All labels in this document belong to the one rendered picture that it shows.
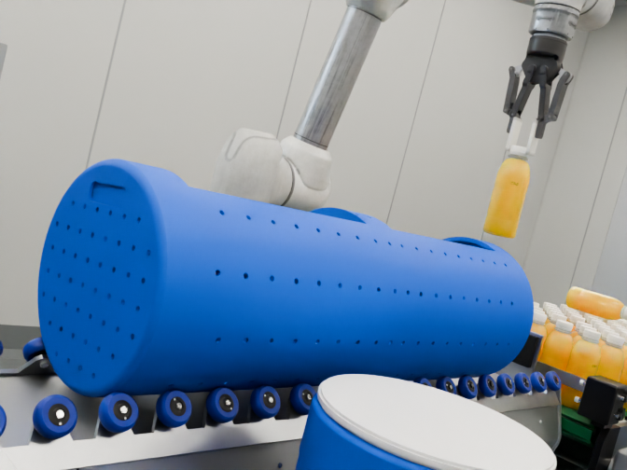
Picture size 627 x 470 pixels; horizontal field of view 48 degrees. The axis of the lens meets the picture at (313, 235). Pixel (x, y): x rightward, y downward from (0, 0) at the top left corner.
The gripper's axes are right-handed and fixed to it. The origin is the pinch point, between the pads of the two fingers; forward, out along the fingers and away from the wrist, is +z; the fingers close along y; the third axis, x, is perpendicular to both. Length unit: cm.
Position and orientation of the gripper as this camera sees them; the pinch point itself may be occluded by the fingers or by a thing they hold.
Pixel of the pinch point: (523, 137)
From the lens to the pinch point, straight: 152.1
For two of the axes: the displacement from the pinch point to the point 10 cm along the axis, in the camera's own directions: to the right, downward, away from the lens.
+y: 7.2, 2.4, -6.5
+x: 6.6, 0.6, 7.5
